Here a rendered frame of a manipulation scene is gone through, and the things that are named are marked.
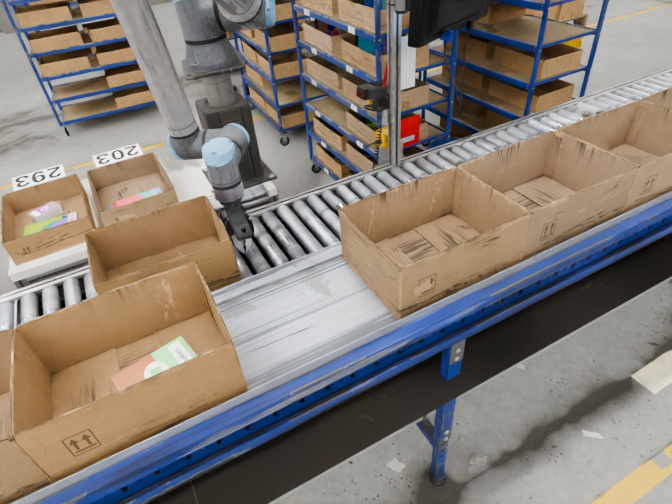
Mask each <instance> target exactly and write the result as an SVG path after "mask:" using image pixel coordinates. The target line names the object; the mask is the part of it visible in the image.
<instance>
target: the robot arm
mask: <svg viewBox="0 0 672 504"><path fill-rule="evenodd" d="M110 2H111V4H112V6H113V9H114V11H115V13H116V15H117V18H118V20H119V22H120V24H121V26H122V29H123V31H124V33H125V35H126V38H127V40H128V42H129V44H130V46H131V49H132V51H133V53H134V55H135V57H136V60H137V62H138V64H139V66H140V69H141V71H142V73H143V75H144V77H145V80H146V82H147V84H148V86H149V88H150V91H151V93H152V95H153V97H154V100H155V102H156V104H157V106H158V108H159V111H160V113H161V115H162V117H163V119H164V122H165V124H166V126H167V128H168V132H169V133H168V135H167V146H168V148H169V152H170V153H171V155H172V156H173V157H174V158H175V159H178V160H194V159H203V160H204V162H205V165H206V169H207V172H208V176H209V179H210V183H211V186H212V189H213V190H211V193H213V194H214V197H215V199H216V200H217V201H219V203H220V204H221V205H223V206H224V207H223V208H220V209H219V212H220V215H221V219H222V222H223V224H224V226H225V227H226V230H227V232H228V234H229V236H230V239H231V242H232V244H233V245H234V246H235V247H236V248H237V249H238V250H239V251H240V252H242V253H247V252H248V250H249V248H250V246H251V243H252V239H253V236H254V231H255V229H254V225H253V221H252V219H250V220H249V217H250V216H249V215H248V214H246V210H245V209H244V207H243V206H242V205H241V203H240V202H241V200H242V196H243V195H244V187H243V183H242V179H241V175H240V171H239V166H238V164H239V162H240V160H241V159H242V157H243V155H244V153H245V151H246V150H247V148H248V144H249V135H248V132H247V131H246V130H245V128H243V127H242V126H241V125H239V124H235V123H230V124H227V125H225V126H224V127H223V129H200V128H199V125H198V123H197V121H196V120H195V117H194V115H193V112H192V110H191V107H190V105H189V102H188V99H187V97H186V94H185V92H184V89H183V87H182V84H181V81H180V79H179V76H178V74H177V71H176V69H175V66H174V64H173V61H172V58H171V56H170V53H169V51H168V48H167V46H166V43H165V40H164V38H163V35H162V33H161V30H160V28H159V25H158V23H157V20H156V17H155V15H154V12H153V10H152V7H151V5H150V2H149V0H110ZM173 4H174V6H175V10H176V13H177V17H178V20H179V24H180V27H181V30H182V34H183V37H184V41H185V44H186V49H185V64H186V68H187V69H188V70H190V71H193V72H209V71H215V70H220V69H223V68H226V67H229V66H231V65H233V64H234V63H235V62H236V61H237V60H238V57H237V53H236V51H235V49H234V48H233V46H232V44H231V43H230V41H229V39H228V38H227V34H226V31H239V30H252V29H266V28H271V27H273V26H274V25H275V18H276V12H275V0H173ZM221 210H223V211H221ZM243 240H244V244H245V246H244V247H243V244H242V243H241V241H243Z"/></svg>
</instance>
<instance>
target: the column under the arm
mask: <svg viewBox="0 0 672 504"><path fill-rule="evenodd" d="M234 94H235V98H236V100H235V101H234V102H232V103H230V104H228V105H224V106H216V107H214V106H210V105H209V103H208V100H207V97H206V98H202V99H198V100H195V106H196V109H197V113H198V117H199V120H200V124H201V128H202V129H223V127H224V126H225V125H227V124H230V123H235V124H239V125H241V126H242V127H243V128H245V130H246V131H247V132H248V135H249V144H248V148H247V150H246V151H245V153H244V155H243V157H242V159H241V160H240V162H239V164H238V166H239V171H240V175H241V179H242V183H243V187H244V189H246V188H249V187H252V186H256V185H259V184H262V183H265V182H268V181H271V180H274V179H277V176H276V175H275V174H274V173H273V171H272V170H271V169H270V168H269V167H268V166H267V165H266V164H265V162H264V161H263V160H262V159H261V157H260V152H259V147H258V142H257V137H256V132H255V127H254V122H253V117H252V112H251V107H250V103H249V102H248V101H247V100H246V99H245V98H244V97H243V96H242V95H241V94H239V93H238V92H237V91H234ZM201 170H202V172H203V174H204V175H205V177H206V178H207V180H208V182H209V183H210V179H209V176H208V172H207V169H206V168H204V169H201ZM210 185H211V183H210Z"/></svg>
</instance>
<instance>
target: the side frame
mask: <svg viewBox="0 0 672 504"><path fill-rule="evenodd" d="M663 219H664V220H663ZM662 220H663V221H662ZM649 226H650V227H649ZM648 227H649V228H648ZM634 233H635V235H634ZM670 233H672V198H670V199H668V200H666V201H664V202H662V203H659V204H657V205H655V206H653V207H651V208H649V209H647V210H645V211H643V212H641V213H639V214H636V215H634V216H632V217H630V218H628V219H626V220H624V221H622V222H620V223H618V224H616V225H614V226H611V227H609V228H607V229H605V230H603V231H601V232H599V233H597V234H595V235H593V236H591V237H589V238H586V239H584V240H582V241H580V242H578V243H576V244H574V245H572V246H570V247H568V248H566V249H564V250H561V251H559V252H557V253H555V254H553V255H551V256H549V257H547V258H545V259H543V260H541V261H538V262H536V263H534V264H532V265H530V266H528V267H526V268H524V269H522V270H520V271H518V272H516V273H513V274H511V275H509V276H507V277H505V278H503V279H501V280H499V281H497V282H495V283H493V284H491V285H488V286H486V287H484V288H482V289H480V290H478V291H476V292H474V293H472V294H470V295H468V296H466V297H463V298H461V299H459V300H457V301H455V302H453V303H451V304H449V305H447V306H445V307H443V308H440V309H438V310H436V311H434V312H432V313H430V314H428V315H426V316H424V317H422V318H420V319H418V320H415V321H413V322H411V323H409V324H407V325H405V326H403V327H401V328H399V329H397V330H395V331H393V332H390V333H388V334H386V335H384V336H382V337H380V338H378V339H376V340H374V341H372V342H370V343H368V344H365V345H363V346H361V347H359V348H357V349H355V350H353V351H351V352H349V353H347V354H345V355H342V356H340V357H338V358H336V359H334V360H332V361H330V362H328V363H326V364H324V365H322V366H320V367H317V368H315V369H313V370H311V371H309V372H307V373H305V374H303V375H301V376H299V377H297V378H295V379H292V380H290V381H288V382H286V383H284V384H282V385H280V386H278V387H276V388H274V389H272V390H270V391H267V392H265V393H263V394H261V395H259V396H257V397H255V398H253V399H251V400H249V401H247V402H244V403H242V404H240V405H238V406H236V407H234V408H232V409H230V410H228V411H226V412H224V413H222V414H219V415H217V416H215V417H213V418H211V419H209V420H207V421H205V422H203V423H201V424H199V425H197V426H194V427H192V428H190V429H188V430H186V431H184V432H182V433H180V434H178V435H176V436H174V437H172V438H169V439H167V440H165V441H163V442H161V443H159V444H157V445H155V446H153V447H151V448H149V449H146V450H144V451H142V452H140V453H138V454H136V455H134V456H132V457H130V458H128V459H126V460H124V461H121V462H119V463H117V464H115V465H113V466H111V467H109V468H107V469H105V470H103V471H101V472H99V473H96V474H94V475H92V476H90V477H88V478H86V479H84V480H82V481H80V482H78V483H76V484H74V485H71V486H69V487H67V488H65V489H63V490H61V491H59V492H57V493H55V494H53V495H51V496H48V497H46V498H44V499H42V500H40V501H38V502H36V503H34V504H147V503H149V502H151V501H153V500H154V499H156V498H158V497H160V496H162V495H164V494H166V493H168V492H170V491H172V490H174V489H176V488H178V487H180V486H182V485H184V484H185V483H187V482H189V481H191V480H193V479H195V478H197V477H199V476H201V475H203V474H205V473H207V472H209V471H211V470H213V469H215V468H216V467H218V466H220V465H222V464H224V463H226V462H228V461H230V460H232V459H234V458H236V457H238V456H240V455H242V454H244V453H245V452H247V451H249V450H251V449H253V448H255V447H257V446H259V445H261V444H263V443H265V442H267V441H269V440H271V439H273V438H275V437H276V436H278V435H280V434H282V433H284V432H286V431H288V430H290V429H292V428H294V427H296V426H298V425H300V424H302V423H304V422H306V421H307V420H309V419H311V418H313V417H315V416H317V415H319V414H321V413H323V412H325V411H327V410H329V409H331V408H333V407H335V406H337V405H338V404H340V403H342V402H344V401H346V400H348V399H350V398H352V397H354V396H356V395H358V394H360V393H362V392H364V391H366V390H368V389H369V388H371V387H373V386H375V385H377V384H379V383H381V382H383V381H385V380H387V379H389V378H391V377H393V376H395V375H397V374H398V373H400V372H402V371H404V370H406V369H408V368H410V367H412V366H414V365H416V364H418V363H420V362H422V361H424V360H426V359H428V358H429V357H431V356H433V355H435V354H437V353H439V352H441V351H443V350H445V349H447V348H449V347H451V346H453V345H455V344H457V343H459V342H460V341H462V340H464V339H466V338H468V337H470V336H472V335H474V334H476V333H478V332H480V331H482V330H484V329H486V328H488V327H490V326H491V325H493V324H495V323H497V322H499V321H501V320H503V319H505V318H507V317H509V316H511V315H513V314H515V313H517V312H519V311H520V310H522V309H524V308H526V307H528V306H530V305H532V304H534V303H536V302H538V301H540V300H542V299H544V298H546V297H548V296H550V295H551V294H553V293H555V292H557V291H559V290H561V289H563V288H565V287H567V286H569V285H571V284H573V283H575V282H577V281H579V280H581V279H582V278H584V277H586V276H588V275H590V274H592V273H594V272H596V271H598V270H600V269H602V268H604V267H606V266H608V265H610V264H612V263H613V262H615V261H617V260H619V259H621V258H623V257H625V256H627V255H629V254H631V253H633V252H635V251H637V250H639V249H641V248H643V247H644V246H646V245H648V244H650V243H652V242H654V241H656V240H658V239H660V238H662V237H664V236H666V235H668V234H670ZM620 240H621V241H620ZM619 241H620V243H619ZM618 243H619V244H618ZM605 247H606V248H605ZM604 248H605V250H604ZM603 250H604V251H603ZM589 255H590V256H589ZM588 256H589V259H588ZM573 263H574V264H573ZM572 264H573V266H572ZM571 266H572V267H571ZM555 272H557V273H556V275H555ZM554 275H555V276H554ZM547 276H548V277H547ZM539 280H540V281H539ZM538 281H539V283H538V284H537V282H538ZM529 285H530V286H529ZM521 289H522V290H521ZM520 290H521V293H519V291H520ZM511 294H512V295H511ZM501 299H503V301H502V302H501ZM500 302H501V303H500ZM483 308H484V311H483V312H481V311H482V309H483ZM463 318H464V321H463V322H461V321H462V319H463ZM443 328H444V331H443V332H441V329H443ZM431 334H432V335H431ZM421 339H423V341H422V342H421V343H420V340H421ZM400 349H401V352H400V353H399V354H397V351H398V350H400ZM388 355H389V356H388ZM376 361H378V364H377V365H375V364H374V362H376ZM364 367H365V368H364ZM352 373H354V376H353V377H351V374H352ZM340 379H341V380H340ZM328 385H330V388H329V389H327V390H326V386H328ZM314 392H315V393H314ZM302 398H304V401H303V402H300V399H302ZM288 405H289V406H288ZM276 411H278V414H277V415H275V416H274V415H273V413H274V412H276ZM260 419H261V420H260ZM248 425H250V428H249V429H247V430H246V429H245V427H246V426H248ZM232 433H233V434H232ZM220 439H221V441H222V442H221V443H220V444H217V443H216V441H218V440H220ZM203 447H204V448H203ZM189 454H191V456H192V457H191V458H190V459H186V457H185V456H187V455H189ZM171 463H173V464H171ZM157 470H159V471H160V473H159V474H157V475H155V474H154V472H155V471H157ZM139 479H140V480H139ZM125 486H126V487H127V488H128V489H127V490H126V491H122V490H121V488H123V487H125ZM105 496H106V497H105Z"/></svg>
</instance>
